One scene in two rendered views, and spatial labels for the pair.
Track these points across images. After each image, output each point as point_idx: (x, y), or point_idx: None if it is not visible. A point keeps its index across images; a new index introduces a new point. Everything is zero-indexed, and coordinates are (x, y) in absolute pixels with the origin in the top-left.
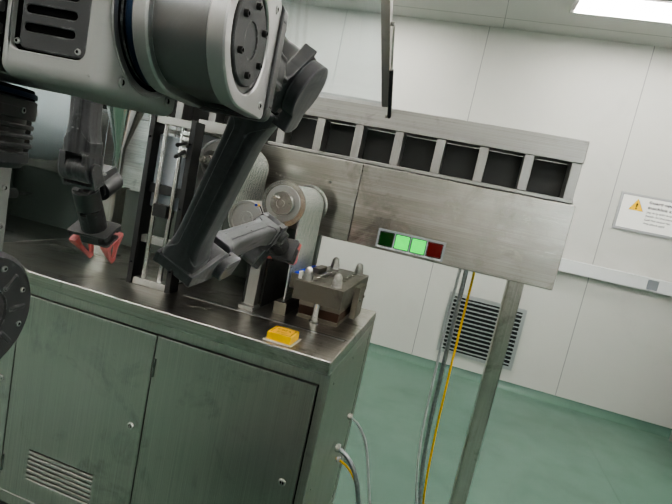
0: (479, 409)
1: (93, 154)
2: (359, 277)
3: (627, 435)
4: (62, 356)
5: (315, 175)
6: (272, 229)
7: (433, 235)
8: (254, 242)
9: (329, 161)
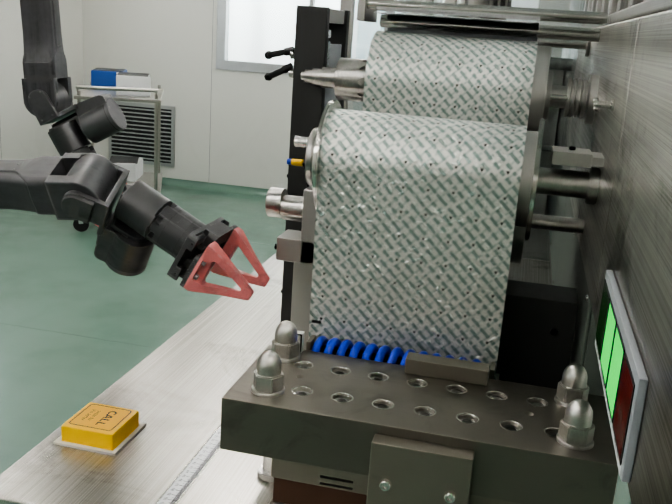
0: None
1: (32, 77)
2: (519, 440)
3: None
4: None
5: (611, 90)
6: (14, 178)
7: (644, 326)
8: None
9: (623, 35)
